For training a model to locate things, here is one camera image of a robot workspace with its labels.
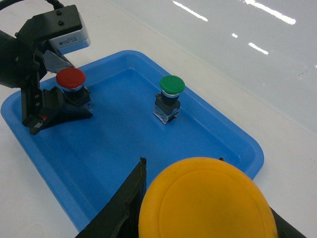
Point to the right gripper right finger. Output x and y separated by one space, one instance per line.
284 223

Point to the red mushroom push button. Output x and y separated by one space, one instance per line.
72 80

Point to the green mushroom push button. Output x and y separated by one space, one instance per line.
167 105

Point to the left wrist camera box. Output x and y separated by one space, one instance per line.
63 29

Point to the yellow mushroom push button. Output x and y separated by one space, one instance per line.
205 198

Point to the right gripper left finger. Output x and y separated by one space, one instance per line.
120 217

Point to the blue plastic tray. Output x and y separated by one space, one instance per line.
85 162

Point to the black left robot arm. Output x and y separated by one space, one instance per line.
10 48

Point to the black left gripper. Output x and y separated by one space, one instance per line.
42 109

